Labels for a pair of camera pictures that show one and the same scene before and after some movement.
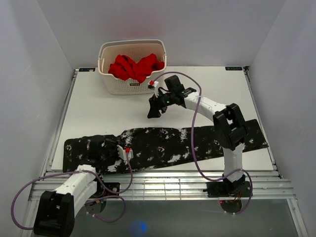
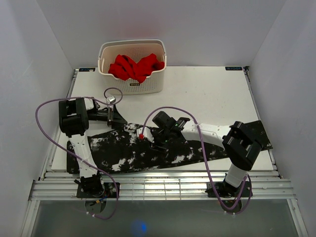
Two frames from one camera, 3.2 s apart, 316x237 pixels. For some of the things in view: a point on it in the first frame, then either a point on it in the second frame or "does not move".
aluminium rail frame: [265, 185] does not move
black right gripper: [155, 105] to [156, 144]
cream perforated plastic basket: [133, 50] does not move
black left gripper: [114, 143] to [114, 119]
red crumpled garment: [126, 69] does not move
